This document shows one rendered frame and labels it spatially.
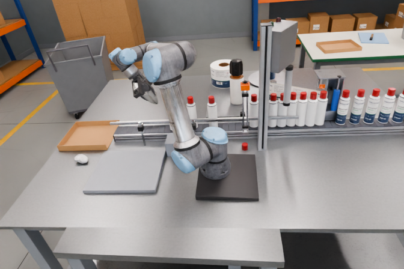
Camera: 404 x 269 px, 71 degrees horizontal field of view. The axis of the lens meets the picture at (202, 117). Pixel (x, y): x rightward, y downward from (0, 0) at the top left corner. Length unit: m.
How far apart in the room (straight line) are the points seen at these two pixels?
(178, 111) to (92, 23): 3.94
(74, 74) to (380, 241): 3.21
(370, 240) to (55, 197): 1.78
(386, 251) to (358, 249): 0.15
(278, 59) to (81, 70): 2.65
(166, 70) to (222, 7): 4.94
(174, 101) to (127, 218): 0.56
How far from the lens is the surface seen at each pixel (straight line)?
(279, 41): 1.28
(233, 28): 6.07
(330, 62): 2.93
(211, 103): 1.57
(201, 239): 1.22
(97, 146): 1.77
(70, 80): 3.63
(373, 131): 1.81
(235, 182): 1.37
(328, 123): 1.76
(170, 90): 1.12
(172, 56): 1.10
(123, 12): 4.78
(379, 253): 2.06
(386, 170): 1.62
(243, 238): 1.22
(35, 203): 1.63
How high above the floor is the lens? 1.84
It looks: 33 degrees down
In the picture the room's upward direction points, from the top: 6 degrees counter-clockwise
